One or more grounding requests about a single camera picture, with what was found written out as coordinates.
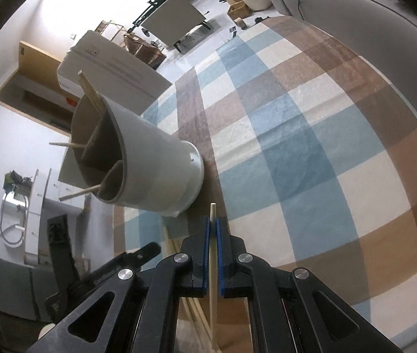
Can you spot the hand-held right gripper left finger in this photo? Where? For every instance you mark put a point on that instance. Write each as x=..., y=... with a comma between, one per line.
x=205, y=264

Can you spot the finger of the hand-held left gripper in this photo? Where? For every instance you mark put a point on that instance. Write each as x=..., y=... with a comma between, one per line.
x=148, y=252

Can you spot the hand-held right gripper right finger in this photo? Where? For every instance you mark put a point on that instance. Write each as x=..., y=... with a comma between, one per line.
x=221, y=264

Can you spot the pale wooden chopstick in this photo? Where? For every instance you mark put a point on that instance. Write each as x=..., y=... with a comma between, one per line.
x=91, y=87
x=213, y=250
x=65, y=144
x=166, y=235
x=80, y=193
x=88, y=92

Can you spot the grey utensil holder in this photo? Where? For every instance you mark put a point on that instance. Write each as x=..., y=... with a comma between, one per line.
x=149, y=161

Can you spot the white drawer cabinet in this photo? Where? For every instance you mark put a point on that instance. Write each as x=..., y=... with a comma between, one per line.
x=35, y=235

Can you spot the grey refrigerator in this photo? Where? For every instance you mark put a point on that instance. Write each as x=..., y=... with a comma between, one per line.
x=2, y=286

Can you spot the white round stand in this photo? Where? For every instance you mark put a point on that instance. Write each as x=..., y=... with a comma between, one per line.
x=2, y=224

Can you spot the beige nightstand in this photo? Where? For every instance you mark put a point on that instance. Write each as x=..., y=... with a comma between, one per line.
x=175, y=18
x=69, y=169

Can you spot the small potted plant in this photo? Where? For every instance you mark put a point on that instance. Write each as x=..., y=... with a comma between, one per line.
x=17, y=180

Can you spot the checked tablecloth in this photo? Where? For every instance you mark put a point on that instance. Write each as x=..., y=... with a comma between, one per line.
x=304, y=154

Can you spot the cream hard-shell suitcase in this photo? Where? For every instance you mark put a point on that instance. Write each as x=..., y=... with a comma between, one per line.
x=120, y=66

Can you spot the wooden door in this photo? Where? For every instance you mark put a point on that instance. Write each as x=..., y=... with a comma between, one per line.
x=35, y=53

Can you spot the brown tape roll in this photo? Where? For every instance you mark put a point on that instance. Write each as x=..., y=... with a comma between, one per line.
x=241, y=24

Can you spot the grey sofa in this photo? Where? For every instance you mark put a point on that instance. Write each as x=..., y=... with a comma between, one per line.
x=359, y=3

